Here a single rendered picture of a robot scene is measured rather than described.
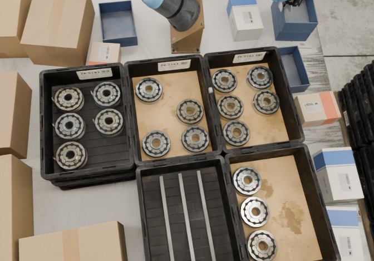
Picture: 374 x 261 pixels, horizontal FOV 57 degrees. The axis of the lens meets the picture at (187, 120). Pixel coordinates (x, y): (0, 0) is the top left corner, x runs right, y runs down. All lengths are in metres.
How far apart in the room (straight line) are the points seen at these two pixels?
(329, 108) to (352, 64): 1.22
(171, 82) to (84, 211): 0.59
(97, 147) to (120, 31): 0.60
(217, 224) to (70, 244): 0.48
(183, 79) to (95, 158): 0.46
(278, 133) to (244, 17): 0.58
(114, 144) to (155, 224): 0.32
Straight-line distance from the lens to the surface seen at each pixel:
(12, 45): 1.62
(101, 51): 1.53
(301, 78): 1.64
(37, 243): 1.21
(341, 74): 2.66
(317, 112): 1.52
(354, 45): 2.84
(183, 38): 1.50
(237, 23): 1.62
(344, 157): 1.48
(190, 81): 1.38
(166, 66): 1.34
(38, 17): 1.58
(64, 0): 1.60
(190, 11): 1.46
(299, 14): 1.76
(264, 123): 1.36
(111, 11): 1.73
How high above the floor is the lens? 2.05
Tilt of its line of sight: 68 degrees down
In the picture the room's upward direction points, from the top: 11 degrees clockwise
